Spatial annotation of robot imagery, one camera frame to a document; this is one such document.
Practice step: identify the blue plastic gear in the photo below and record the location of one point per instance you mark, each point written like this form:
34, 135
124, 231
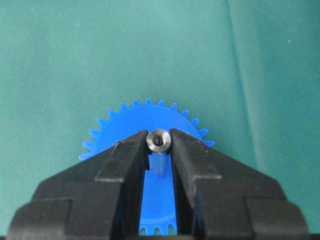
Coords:
158, 208

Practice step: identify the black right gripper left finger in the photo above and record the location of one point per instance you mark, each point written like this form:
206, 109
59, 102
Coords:
96, 199

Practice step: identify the grey metal shaft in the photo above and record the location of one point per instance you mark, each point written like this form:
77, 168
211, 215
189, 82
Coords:
159, 143

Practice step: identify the green cloth mat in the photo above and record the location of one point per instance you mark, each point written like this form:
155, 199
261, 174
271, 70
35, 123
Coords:
248, 69

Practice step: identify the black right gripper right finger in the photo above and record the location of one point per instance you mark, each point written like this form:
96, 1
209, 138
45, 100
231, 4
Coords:
220, 198

